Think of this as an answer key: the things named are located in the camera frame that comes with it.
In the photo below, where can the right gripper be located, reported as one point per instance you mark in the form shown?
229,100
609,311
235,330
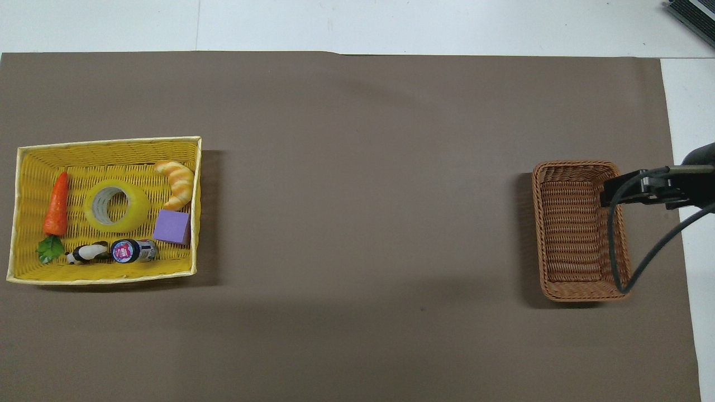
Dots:
701,178

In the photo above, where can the brown wicker basket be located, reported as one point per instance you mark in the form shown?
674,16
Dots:
570,234

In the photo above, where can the yellow tape roll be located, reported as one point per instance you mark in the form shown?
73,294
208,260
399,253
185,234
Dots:
133,209

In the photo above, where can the yellow woven basket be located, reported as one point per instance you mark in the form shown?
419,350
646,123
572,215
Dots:
33,167

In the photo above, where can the black stand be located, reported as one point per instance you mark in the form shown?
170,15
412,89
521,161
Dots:
692,12

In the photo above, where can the toy croissant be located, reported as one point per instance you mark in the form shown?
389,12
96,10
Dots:
181,181

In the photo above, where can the purple foam block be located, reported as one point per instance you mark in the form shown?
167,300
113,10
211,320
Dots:
172,227

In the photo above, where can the small dark bottle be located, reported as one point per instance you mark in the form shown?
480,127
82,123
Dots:
131,250

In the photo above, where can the black and white toy animal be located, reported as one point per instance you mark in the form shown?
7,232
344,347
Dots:
88,253

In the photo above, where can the orange toy carrot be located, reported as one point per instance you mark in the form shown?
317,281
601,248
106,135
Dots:
57,206

